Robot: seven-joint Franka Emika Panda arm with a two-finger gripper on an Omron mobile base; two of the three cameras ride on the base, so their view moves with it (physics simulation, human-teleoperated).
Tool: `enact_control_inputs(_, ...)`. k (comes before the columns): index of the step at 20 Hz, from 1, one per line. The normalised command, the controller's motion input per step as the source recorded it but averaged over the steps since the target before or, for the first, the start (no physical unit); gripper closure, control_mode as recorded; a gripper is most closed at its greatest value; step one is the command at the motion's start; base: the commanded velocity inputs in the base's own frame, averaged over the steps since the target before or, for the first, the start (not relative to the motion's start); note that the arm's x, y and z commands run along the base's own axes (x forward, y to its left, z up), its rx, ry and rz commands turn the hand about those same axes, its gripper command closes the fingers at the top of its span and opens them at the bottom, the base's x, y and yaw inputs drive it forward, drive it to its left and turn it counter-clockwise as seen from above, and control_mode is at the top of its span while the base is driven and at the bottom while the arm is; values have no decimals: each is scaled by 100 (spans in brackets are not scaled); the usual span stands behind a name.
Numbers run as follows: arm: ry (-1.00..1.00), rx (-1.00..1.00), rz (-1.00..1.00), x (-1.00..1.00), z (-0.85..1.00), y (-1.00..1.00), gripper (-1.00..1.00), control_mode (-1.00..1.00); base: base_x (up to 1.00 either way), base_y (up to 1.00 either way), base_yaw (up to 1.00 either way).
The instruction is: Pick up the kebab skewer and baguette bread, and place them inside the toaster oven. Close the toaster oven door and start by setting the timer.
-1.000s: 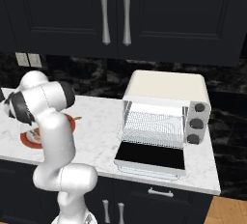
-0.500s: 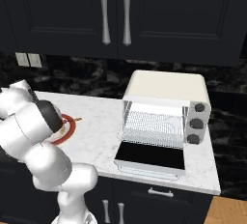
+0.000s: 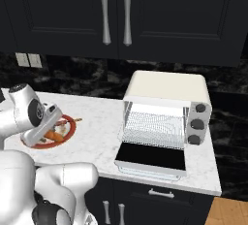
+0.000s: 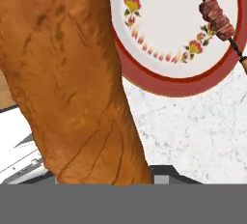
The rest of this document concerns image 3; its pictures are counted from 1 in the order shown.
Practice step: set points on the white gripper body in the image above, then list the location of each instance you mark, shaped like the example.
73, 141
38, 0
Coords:
40, 130

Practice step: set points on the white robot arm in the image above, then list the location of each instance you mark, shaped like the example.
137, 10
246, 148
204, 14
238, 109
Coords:
19, 177

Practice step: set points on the orange baguette bread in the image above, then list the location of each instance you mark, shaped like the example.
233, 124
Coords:
54, 135

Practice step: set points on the kebab skewer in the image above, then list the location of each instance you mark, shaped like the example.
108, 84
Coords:
69, 121

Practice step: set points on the black base cupboard door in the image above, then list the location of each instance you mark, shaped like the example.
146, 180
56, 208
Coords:
127, 209
97, 203

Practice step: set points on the toaster oven glass door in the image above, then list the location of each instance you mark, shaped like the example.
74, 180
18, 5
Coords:
150, 156

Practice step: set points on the white toaster oven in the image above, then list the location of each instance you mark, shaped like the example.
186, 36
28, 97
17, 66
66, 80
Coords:
164, 88

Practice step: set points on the dark grey toaster oven knob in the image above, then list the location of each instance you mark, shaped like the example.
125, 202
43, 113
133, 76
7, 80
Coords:
194, 139
197, 124
201, 107

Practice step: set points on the red rimmed white plate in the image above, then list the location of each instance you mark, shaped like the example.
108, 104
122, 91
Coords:
70, 129

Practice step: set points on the black drawer front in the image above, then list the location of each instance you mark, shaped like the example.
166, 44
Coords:
187, 201

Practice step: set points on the pale wall socket plate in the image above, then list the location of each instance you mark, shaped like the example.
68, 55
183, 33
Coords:
22, 59
34, 60

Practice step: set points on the black wall cupboard door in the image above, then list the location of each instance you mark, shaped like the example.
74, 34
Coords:
61, 12
184, 15

